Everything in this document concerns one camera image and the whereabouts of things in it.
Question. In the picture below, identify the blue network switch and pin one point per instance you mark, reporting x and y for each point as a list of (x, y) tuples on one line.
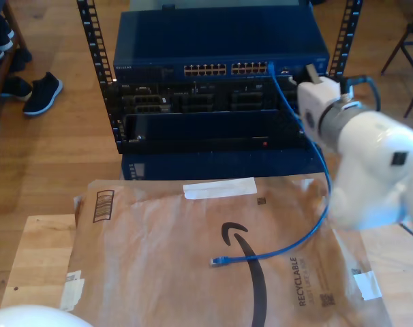
[(220, 37)]

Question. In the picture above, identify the brown packing paper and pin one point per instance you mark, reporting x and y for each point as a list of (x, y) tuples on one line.
[(141, 255)]

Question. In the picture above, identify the long white tape strip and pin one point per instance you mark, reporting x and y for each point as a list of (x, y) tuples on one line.
[(220, 188)]

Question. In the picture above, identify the dark shoe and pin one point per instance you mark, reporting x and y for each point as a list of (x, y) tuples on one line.
[(22, 59)]

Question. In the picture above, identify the black rack frame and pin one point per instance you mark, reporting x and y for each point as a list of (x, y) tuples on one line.
[(94, 41)]

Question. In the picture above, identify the black chassis blue panel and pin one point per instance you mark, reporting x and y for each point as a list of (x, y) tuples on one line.
[(193, 126)]

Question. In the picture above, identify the wooden shoe rack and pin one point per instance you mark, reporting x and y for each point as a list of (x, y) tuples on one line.
[(17, 24)]

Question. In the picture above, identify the black sneaker white sole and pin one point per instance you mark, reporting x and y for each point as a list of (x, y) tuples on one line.
[(43, 95)]

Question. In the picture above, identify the short white tape piece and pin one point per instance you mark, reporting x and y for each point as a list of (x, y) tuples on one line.
[(368, 284)]

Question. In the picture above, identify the dark metal chair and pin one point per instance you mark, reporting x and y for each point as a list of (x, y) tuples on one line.
[(408, 37)]

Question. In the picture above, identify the black server unit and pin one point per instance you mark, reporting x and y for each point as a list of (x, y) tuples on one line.
[(210, 89)]

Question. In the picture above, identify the white paper label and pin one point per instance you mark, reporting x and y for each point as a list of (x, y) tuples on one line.
[(72, 289)]

